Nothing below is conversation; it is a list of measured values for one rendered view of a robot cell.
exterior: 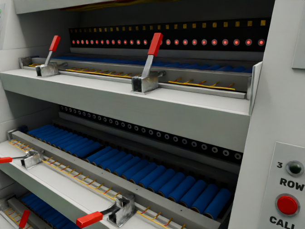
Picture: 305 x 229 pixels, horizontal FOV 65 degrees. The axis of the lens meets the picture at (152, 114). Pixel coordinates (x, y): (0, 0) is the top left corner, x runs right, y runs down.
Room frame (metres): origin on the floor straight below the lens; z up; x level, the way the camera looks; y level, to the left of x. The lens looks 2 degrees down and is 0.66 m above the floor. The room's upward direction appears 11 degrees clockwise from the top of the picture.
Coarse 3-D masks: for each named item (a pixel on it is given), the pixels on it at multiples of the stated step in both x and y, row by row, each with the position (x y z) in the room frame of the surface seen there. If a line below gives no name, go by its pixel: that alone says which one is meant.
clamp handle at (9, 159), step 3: (27, 153) 0.50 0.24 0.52; (24, 156) 0.50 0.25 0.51; (27, 156) 0.50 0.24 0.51; (30, 156) 0.50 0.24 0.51; (0, 159) 0.45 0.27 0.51; (3, 159) 0.46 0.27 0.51; (6, 159) 0.46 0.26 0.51; (9, 159) 0.47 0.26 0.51; (12, 159) 0.47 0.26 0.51; (15, 159) 0.48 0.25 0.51; (18, 159) 0.48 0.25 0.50; (21, 159) 0.49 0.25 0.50; (0, 162) 0.46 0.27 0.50; (3, 162) 0.46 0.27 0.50; (6, 162) 0.46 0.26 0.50; (9, 162) 0.47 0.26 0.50
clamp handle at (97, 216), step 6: (120, 204) 0.35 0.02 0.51; (108, 210) 0.33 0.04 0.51; (114, 210) 0.34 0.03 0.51; (84, 216) 0.30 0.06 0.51; (90, 216) 0.31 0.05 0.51; (96, 216) 0.31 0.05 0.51; (102, 216) 0.32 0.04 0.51; (78, 222) 0.29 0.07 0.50; (84, 222) 0.29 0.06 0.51; (90, 222) 0.30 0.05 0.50
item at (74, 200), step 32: (0, 128) 0.62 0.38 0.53; (32, 128) 0.68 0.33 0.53; (96, 128) 0.62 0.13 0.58; (224, 160) 0.42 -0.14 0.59; (32, 192) 0.49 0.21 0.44; (64, 192) 0.42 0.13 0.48; (96, 192) 0.41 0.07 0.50; (96, 224) 0.36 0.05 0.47; (128, 224) 0.34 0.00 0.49; (224, 224) 0.30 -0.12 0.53
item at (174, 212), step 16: (32, 144) 0.56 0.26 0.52; (48, 144) 0.55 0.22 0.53; (64, 160) 0.48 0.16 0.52; (80, 160) 0.47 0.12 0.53; (96, 176) 0.43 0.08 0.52; (112, 176) 0.42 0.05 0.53; (128, 192) 0.38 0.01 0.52; (144, 192) 0.37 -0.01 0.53; (160, 208) 0.34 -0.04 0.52; (176, 208) 0.34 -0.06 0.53; (160, 224) 0.33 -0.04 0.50; (192, 224) 0.31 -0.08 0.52; (208, 224) 0.31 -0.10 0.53
